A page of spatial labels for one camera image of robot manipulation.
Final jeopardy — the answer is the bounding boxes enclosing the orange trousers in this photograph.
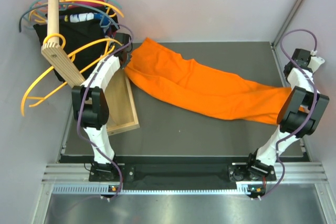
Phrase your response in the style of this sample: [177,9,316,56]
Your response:
[124,38,291,125]

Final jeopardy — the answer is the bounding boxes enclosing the yellow hanger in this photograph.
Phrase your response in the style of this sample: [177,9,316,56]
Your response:
[23,0,124,25]
[20,38,123,116]

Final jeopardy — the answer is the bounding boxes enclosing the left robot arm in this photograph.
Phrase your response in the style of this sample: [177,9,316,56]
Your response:
[71,33,132,182]

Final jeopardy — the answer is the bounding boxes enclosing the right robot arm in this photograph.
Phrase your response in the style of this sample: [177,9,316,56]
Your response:
[245,49,330,180]

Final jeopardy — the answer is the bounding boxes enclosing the teal hanger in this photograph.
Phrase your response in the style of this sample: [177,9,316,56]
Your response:
[18,0,124,33]

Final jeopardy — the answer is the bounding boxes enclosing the blue hanging garment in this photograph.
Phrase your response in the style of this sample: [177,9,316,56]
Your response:
[94,13,114,37]

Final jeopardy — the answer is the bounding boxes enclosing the black hanging garment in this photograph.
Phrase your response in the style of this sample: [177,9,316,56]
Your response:
[33,8,121,83]

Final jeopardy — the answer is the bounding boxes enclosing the wooden rack pole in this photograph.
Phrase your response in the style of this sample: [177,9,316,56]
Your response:
[41,0,85,87]

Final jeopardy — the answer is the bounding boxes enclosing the wooden rack base tray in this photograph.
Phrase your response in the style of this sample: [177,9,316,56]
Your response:
[104,69,140,135]

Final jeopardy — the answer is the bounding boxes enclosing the corner aluminium profile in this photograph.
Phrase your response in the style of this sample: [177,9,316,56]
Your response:
[271,0,305,48]

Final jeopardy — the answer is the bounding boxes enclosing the aluminium frame rail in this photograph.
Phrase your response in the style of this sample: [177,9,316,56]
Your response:
[32,156,335,223]

